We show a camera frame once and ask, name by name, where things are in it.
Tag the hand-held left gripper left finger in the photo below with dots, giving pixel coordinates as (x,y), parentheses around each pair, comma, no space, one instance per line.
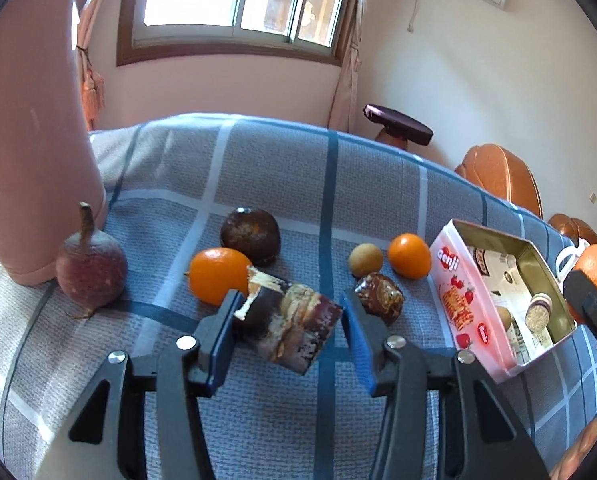
(223,340)

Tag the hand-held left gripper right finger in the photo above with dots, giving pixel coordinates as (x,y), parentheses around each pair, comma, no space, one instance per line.
(361,355)

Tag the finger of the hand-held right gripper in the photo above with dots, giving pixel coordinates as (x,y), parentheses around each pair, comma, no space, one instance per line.
(585,300)

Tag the dark wrinkled dried fruit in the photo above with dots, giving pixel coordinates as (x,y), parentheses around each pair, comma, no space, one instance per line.
(381,300)

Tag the large orange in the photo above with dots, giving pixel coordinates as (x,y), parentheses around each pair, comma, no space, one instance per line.
(216,275)

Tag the green kiwi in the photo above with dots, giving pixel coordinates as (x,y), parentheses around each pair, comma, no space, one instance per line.
(504,316)

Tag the brown longan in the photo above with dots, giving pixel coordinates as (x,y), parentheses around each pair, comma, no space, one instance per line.
(365,260)

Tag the small orange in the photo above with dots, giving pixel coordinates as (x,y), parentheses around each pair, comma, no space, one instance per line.
(410,256)

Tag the pink tin box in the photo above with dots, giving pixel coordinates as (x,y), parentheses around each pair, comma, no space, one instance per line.
(448,280)

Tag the person's right hand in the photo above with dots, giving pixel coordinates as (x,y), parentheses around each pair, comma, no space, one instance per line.
(590,452)

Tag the brown leather armchair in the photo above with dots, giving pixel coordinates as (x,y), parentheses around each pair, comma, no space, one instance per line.
(503,180)
(573,227)

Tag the printed paper liner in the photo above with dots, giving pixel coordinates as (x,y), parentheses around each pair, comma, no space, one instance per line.
(508,270)

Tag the dark brown round fruit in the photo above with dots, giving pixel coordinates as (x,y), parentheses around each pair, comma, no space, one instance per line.
(251,235)

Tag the purple fruit with stem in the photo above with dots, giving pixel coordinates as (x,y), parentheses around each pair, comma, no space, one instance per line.
(91,275)

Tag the blue checked tablecloth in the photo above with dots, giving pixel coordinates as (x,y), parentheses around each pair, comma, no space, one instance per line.
(278,170)

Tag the round purple cushioned stool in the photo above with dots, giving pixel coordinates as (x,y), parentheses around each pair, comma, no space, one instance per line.
(398,122)

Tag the pink curtain with tassel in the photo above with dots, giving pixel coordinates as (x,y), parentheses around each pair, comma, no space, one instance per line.
(96,90)

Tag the pink thermos jug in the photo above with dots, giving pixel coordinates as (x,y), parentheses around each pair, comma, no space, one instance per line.
(28,135)

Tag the wooden framed window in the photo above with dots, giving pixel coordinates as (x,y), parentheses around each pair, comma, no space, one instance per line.
(203,0)

